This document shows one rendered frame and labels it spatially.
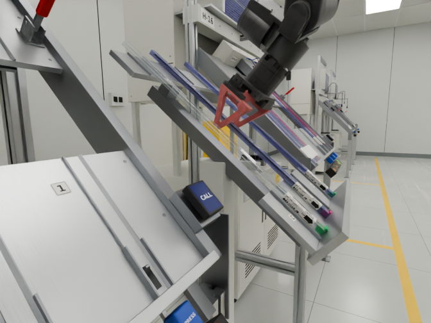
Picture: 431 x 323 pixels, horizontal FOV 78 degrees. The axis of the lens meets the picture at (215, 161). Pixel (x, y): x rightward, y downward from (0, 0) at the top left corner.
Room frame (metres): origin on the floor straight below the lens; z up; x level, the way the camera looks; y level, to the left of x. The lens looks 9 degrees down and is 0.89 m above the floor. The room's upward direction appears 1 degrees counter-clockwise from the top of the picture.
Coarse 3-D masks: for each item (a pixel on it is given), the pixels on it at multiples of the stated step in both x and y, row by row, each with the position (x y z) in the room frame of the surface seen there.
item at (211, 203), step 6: (192, 186) 0.34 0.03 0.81; (198, 186) 0.35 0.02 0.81; (204, 186) 0.36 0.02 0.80; (198, 192) 0.34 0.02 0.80; (204, 192) 0.35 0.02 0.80; (210, 192) 0.36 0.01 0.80; (198, 198) 0.33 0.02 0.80; (204, 198) 0.34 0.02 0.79; (210, 198) 0.35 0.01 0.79; (216, 198) 0.36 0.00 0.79; (204, 204) 0.33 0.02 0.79; (210, 204) 0.34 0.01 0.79; (216, 204) 0.35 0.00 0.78; (210, 210) 0.33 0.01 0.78
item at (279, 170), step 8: (160, 56) 0.62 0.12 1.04; (160, 64) 0.62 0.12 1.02; (168, 64) 0.61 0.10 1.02; (176, 72) 0.60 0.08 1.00; (184, 80) 0.59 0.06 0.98; (192, 88) 0.58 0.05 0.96; (200, 96) 0.57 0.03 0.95; (208, 104) 0.56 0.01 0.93; (232, 128) 0.54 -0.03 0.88; (240, 136) 0.53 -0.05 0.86; (248, 144) 0.52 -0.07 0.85; (256, 144) 0.52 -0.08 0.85; (256, 152) 0.51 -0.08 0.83; (264, 152) 0.52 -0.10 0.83; (264, 160) 0.51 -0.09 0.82; (272, 160) 0.50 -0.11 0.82; (272, 168) 0.50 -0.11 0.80; (280, 168) 0.49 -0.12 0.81; (288, 176) 0.48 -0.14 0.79; (320, 208) 0.46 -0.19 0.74
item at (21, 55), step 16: (0, 0) 0.49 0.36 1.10; (0, 16) 0.45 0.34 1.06; (16, 16) 0.48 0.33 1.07; (0, 32) 0.42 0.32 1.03; (16, 32) 0.44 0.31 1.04; (0, 48) 0.39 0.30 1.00; (16, 48) 0.41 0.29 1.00; (32, 48) 0.44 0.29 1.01; (0, 64) 0.38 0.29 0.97; (16, 64) 0.39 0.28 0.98; (32, 64) 0.41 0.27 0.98; (48, 64) 0.43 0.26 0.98
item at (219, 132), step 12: (132, 48) 0.55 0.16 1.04; (144, 60) 0.53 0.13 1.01; (156, 72) 0.52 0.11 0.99; (168, 84) 0.51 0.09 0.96; (180, 96) 0.49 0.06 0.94; (192, 108) 0.48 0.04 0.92; (204, 120) 0.47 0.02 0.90; (216, 132) 0.46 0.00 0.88; (228, 144) 0.45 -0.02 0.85; (240, 156) 0.44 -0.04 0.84; (252, 168) 0.43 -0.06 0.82; (264, 180) 0.42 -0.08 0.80; (276, 192) 0.41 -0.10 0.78; (324, 228) 0.38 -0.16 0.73
